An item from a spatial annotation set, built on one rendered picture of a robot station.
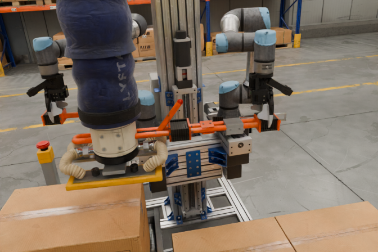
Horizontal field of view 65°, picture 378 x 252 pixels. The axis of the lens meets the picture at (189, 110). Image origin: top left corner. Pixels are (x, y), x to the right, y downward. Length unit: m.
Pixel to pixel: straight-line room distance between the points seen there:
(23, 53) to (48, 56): 8.57
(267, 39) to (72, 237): 1.01
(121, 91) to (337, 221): 1.42
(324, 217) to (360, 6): 10.95
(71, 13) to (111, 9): 0.11
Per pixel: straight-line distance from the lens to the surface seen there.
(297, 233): 1.82
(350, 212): 2.04
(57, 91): 1.41
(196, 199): 2.14
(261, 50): 1.12
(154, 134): 1.14
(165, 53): 1.77
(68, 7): 1.00
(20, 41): 9.91
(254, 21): 1.57
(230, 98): 1.72
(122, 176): 1.13
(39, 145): 1.82
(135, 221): 1.27
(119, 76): 1.02
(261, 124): 1.20
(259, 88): 1.17
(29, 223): 1.43
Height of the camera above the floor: 1.78
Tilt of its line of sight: 22 degrees down
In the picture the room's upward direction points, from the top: 3 degrees counter-clockwise
